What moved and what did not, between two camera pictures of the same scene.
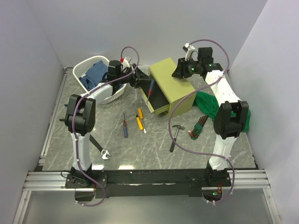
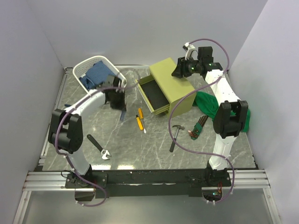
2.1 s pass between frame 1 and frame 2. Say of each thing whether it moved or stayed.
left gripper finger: moved
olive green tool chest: stayed
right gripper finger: stayed
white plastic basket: stayed
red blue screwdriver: moved
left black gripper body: moved
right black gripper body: stayed
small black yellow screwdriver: stayed
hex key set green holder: stayed
